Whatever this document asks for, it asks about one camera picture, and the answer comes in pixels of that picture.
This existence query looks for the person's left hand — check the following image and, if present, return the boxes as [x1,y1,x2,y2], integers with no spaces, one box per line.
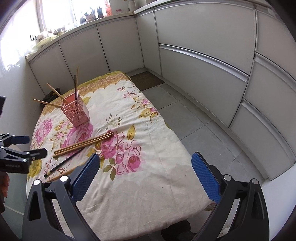
[0,172,10,213]

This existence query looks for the floral table cloth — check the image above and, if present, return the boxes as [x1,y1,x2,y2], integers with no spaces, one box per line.
[26,71,211,240]

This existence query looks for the black trash bin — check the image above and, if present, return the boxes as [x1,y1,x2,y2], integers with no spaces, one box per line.
[40,88,61,108]

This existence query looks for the pink perforated utensil holder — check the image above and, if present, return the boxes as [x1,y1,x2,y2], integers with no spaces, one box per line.
[61,90,90,128]

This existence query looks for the brown floor mat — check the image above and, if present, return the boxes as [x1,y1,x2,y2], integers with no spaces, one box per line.
[130,71,165,91]

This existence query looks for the window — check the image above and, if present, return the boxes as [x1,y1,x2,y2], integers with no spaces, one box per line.
[36,0,112,31]

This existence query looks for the white electric kettle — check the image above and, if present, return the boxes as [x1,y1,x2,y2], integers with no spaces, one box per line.
[128,1,137,13]

